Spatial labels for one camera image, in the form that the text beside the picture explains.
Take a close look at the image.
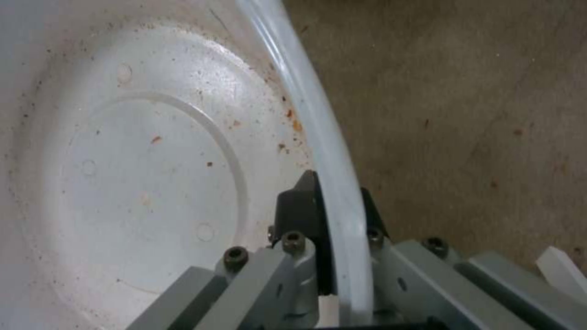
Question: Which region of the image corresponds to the white round plastic container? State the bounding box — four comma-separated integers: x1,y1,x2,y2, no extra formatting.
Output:
0,0,578,330

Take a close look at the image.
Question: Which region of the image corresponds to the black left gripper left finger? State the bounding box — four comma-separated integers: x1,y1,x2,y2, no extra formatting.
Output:
127,169,335,330

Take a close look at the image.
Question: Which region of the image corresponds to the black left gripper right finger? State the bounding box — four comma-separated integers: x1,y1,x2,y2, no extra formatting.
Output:
359,187,587,330

